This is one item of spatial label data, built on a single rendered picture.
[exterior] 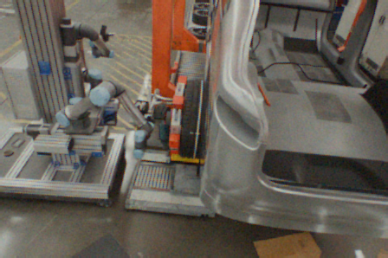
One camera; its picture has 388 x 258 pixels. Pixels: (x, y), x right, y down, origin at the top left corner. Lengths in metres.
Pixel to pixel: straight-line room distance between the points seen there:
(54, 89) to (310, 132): 2.03
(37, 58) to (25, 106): 0.44
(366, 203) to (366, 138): 1.04
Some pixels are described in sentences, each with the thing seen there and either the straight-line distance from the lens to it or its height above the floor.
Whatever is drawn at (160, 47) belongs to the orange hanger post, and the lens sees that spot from 2.68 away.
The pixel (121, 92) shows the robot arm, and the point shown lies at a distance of 2.00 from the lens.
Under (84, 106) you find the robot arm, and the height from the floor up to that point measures 1.14.
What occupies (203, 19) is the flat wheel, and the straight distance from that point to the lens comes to 7.02.
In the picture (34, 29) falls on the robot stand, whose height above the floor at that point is 1.52.
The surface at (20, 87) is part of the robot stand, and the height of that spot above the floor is 1.07.
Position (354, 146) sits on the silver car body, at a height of 0.93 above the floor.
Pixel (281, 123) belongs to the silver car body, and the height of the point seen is 0.99.
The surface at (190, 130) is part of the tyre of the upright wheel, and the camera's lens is 2.10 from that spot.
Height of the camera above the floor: 2.19
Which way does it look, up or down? 36 degrees down
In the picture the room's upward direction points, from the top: 6 degrees clockwise
